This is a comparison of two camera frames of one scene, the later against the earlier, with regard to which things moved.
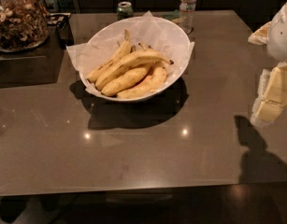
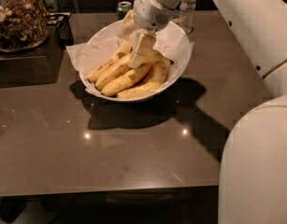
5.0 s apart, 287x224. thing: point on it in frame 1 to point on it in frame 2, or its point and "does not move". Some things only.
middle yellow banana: [128, 80] does not move
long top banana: [137, 58] does not move
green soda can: [124, 10] does not move
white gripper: [281, 35] to [148, 13]
